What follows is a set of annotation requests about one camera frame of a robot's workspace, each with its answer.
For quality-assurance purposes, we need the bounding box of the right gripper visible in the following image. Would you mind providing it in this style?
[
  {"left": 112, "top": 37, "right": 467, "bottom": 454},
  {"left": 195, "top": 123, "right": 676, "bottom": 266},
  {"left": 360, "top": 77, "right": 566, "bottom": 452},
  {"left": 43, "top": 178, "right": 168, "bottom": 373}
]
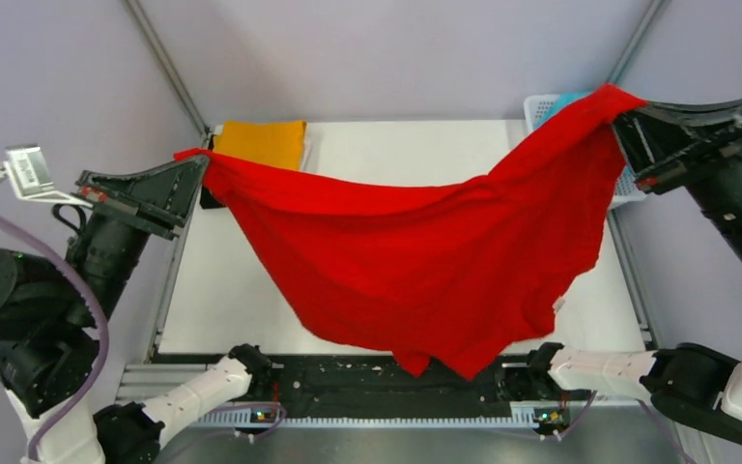
[{"left": 596, "top": 89, "right": 742, "bottom": 279}]

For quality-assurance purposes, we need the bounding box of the black folded t-shirt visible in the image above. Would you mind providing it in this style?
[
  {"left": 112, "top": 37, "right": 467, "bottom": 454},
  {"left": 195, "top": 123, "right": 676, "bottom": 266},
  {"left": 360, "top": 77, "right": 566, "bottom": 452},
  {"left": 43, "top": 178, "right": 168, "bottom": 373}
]
[{"left": 199, "top": 187, "right": 224, "bottom": 209}]

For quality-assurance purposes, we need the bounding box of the orange folded t-shirt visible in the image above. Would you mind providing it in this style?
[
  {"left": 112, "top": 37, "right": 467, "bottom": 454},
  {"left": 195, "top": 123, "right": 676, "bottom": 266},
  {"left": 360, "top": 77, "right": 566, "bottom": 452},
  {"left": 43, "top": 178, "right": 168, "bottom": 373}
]
[{"left": 212, "top": 119, "right": 308, "bottom": 173}]

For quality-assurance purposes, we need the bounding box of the red t-shirt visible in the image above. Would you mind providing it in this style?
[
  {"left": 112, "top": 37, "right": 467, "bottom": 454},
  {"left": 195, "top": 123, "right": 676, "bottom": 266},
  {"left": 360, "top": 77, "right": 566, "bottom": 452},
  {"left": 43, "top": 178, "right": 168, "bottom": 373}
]
[{"left": 176, "top": 84, "right": 645, "bottom": 379}]

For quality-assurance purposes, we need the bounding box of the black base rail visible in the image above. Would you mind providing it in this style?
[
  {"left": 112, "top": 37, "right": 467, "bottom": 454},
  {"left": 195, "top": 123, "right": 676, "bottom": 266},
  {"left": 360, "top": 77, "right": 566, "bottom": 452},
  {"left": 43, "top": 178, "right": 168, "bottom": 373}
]
[{"left": 153, "top": 350, "right": 603, "bottom": 424}]

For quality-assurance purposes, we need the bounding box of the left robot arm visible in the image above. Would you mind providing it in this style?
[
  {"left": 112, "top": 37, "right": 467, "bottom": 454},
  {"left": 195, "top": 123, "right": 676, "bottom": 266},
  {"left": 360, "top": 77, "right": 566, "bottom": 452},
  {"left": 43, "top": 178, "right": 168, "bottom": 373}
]
[{"left": 0, "top": 154, "right": 271, "bottom": 463}]

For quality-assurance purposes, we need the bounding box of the white plastic basket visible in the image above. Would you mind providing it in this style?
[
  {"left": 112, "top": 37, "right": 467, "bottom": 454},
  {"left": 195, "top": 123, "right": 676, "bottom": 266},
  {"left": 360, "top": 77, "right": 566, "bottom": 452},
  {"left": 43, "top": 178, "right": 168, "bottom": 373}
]
[{"left": 523, "top": 94, "right": 645, "bottom": 209}]

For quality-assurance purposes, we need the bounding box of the right aluminium corner post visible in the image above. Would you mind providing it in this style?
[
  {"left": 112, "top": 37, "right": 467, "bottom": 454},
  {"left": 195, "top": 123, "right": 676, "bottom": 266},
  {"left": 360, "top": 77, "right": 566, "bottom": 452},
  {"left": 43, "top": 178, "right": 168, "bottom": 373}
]
[{"left": 605, "top": 0, "right": 671, "bottom": 85}]

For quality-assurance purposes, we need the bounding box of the white folded t-shirt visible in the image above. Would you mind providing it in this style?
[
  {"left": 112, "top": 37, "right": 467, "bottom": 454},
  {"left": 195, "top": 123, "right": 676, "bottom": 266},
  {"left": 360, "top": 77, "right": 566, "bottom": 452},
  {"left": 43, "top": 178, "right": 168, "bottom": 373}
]
[{"left": 212, "top": 125, "right": 313, "bottom": 173}]

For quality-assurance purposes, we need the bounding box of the left aluminium corner post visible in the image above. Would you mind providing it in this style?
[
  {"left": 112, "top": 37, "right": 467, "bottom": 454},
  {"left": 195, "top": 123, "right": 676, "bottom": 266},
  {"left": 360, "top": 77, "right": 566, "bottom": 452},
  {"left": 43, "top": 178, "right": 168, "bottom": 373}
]
[{"left": 122, "top": 0, "right": 210, "bottom": 137}]

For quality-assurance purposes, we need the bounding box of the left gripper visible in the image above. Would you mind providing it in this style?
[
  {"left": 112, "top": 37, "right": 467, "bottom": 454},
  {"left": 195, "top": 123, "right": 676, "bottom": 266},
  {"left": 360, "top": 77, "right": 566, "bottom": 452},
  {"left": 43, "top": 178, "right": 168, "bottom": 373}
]
[{"left": 67, "top": 149, "right": 216, "bottom": 321}]

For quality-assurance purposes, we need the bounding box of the teal t-shirt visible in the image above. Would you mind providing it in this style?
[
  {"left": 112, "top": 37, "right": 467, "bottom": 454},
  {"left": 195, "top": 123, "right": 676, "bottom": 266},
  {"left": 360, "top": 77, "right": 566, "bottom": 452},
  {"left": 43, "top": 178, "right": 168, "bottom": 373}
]
[{"left": 538, "top": 91, "right": 591, "bottom": 127}]

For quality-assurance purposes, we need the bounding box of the aluminium corner post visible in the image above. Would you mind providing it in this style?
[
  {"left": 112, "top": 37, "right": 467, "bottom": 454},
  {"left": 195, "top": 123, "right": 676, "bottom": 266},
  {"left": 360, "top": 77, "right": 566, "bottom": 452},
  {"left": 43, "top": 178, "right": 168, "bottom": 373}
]
[
  {"left": 605, "top": 0, "right": 671, "bottom": 85},
  {"left": 122, "top": 0, "right": 210, "bottom": 137}
]

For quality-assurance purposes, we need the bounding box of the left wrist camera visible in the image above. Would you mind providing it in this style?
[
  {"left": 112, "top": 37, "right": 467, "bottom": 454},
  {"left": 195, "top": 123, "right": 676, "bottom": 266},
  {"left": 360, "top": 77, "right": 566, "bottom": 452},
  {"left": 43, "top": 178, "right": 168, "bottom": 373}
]
[{"left": 0, "top": 144, "right": 91, "bottom": 208}]

